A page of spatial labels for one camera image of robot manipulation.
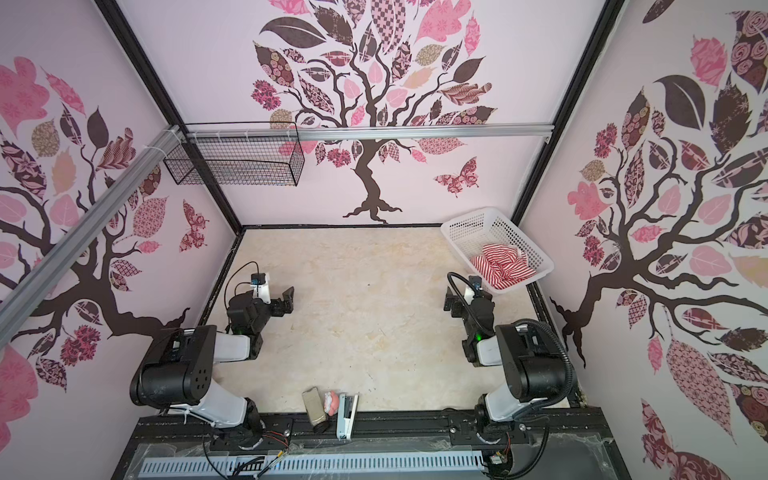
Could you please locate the red white striped tank top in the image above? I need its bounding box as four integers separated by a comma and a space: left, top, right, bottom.
470, 244, 536, 290

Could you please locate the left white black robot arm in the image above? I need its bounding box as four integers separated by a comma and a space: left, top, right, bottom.
129, 287, 295, 438

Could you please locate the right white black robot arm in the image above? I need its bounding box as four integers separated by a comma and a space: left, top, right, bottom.
443, 286, 576, 427

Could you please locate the white plastic mesh basket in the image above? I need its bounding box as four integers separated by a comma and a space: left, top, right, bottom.
440, 208, 554, 295

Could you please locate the tan rectangular block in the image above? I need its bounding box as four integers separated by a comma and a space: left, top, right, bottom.
302, 387, 328, 431

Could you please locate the small pink toy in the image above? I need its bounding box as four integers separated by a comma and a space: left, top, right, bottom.
323, 391, 340, 417

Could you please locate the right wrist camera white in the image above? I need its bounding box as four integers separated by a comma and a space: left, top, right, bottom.
467, 275, 483, 295

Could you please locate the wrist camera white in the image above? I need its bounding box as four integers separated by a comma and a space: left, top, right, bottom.
250, 272, 271, 304
467, 275, 483, 295

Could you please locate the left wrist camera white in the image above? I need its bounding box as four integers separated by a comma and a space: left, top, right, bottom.
250, 272, 271, 304

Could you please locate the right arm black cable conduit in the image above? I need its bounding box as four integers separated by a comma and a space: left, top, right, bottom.
446, 271, 578, 415

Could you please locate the white slotted cable duct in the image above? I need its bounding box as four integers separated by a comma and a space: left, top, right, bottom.
135, 451, 485, 479

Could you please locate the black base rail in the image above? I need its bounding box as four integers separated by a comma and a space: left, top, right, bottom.
127, 407, 612, 453

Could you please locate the black wire basket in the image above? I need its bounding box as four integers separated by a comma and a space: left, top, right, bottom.
164, 120, 305, 187

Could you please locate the aluminium rail back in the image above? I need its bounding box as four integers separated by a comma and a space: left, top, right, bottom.
185, 122, 554, 141

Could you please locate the aluminium rail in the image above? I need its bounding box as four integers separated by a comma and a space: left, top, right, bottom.
1, 125, 183, 345
185, 122, 554, 141

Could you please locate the aluminium rail left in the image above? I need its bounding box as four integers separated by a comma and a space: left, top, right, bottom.
1, 125, 183, 345

